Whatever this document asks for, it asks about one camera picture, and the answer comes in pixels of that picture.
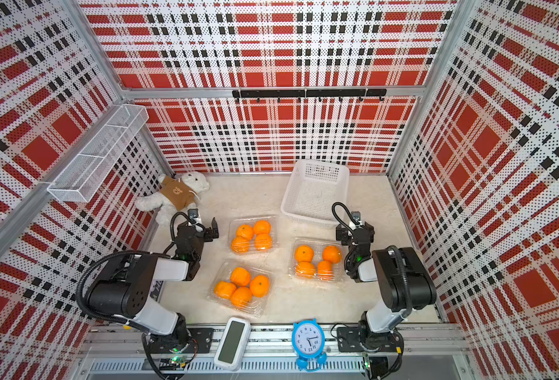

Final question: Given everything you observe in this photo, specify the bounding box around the orange two container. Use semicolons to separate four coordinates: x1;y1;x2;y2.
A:
322;245;342;264

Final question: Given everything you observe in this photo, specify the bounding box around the orange four container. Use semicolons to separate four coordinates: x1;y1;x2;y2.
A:
317;260;334;281

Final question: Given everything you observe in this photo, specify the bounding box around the clear clamshell container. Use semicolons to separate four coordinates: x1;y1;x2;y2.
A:
206;260;275;318
228;215;280;256
287;237;347;283

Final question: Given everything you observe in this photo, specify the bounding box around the orange one container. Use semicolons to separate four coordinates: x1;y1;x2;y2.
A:
295;245;315;263

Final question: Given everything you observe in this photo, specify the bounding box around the orange three container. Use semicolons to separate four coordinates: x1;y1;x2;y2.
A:
295;261;317;278

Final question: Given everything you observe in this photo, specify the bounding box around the white plastic basket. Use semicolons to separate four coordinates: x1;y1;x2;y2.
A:
280;159;350;229

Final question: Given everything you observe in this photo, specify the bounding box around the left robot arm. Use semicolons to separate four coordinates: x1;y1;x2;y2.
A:
75;209;219;354

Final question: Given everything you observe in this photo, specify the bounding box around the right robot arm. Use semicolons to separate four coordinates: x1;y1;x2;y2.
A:
332;202;437;352

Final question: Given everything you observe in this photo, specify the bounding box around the white teddy bear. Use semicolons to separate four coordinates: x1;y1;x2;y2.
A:
135;172;211;226

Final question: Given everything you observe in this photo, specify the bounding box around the purple white speaker box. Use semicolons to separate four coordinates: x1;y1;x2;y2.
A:
149;280;164;301

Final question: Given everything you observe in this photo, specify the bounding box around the white digital timer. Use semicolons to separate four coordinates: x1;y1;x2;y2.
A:
214;317;251;371

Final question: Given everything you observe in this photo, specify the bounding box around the blue alarm clock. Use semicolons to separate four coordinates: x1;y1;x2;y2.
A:
292;319;327;373

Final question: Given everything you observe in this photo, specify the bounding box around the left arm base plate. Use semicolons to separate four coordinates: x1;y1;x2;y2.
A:
144;328;214;354

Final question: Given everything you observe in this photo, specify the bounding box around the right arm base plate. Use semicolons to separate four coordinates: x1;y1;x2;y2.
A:
336;326;404;353

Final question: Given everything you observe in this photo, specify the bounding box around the white wire wall shelf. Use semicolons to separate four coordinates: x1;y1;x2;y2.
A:
48;104;148;203

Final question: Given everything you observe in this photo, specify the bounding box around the black hook rail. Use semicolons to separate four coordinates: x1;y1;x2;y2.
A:
232;88;388;101

